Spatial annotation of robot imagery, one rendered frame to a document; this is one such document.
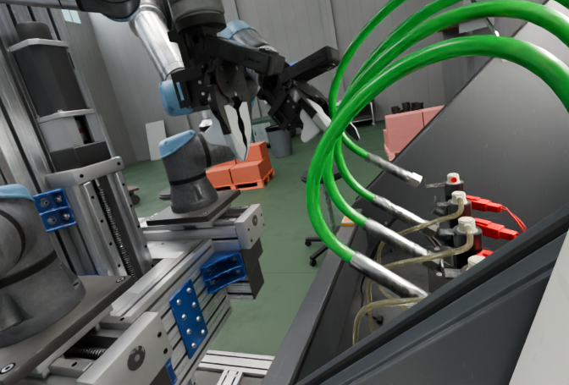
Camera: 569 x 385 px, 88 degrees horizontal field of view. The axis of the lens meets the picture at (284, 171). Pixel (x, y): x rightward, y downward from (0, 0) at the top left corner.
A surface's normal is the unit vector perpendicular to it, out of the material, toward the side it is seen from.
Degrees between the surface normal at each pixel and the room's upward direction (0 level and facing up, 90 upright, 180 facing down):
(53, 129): 90
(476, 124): 90
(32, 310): 73
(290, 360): 0
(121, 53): 90
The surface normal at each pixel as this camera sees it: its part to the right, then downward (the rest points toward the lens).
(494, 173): -0.40, 0.30
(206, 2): 0.54, 0.09
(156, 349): 0.94, -0.12
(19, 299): 0.51, -0.22
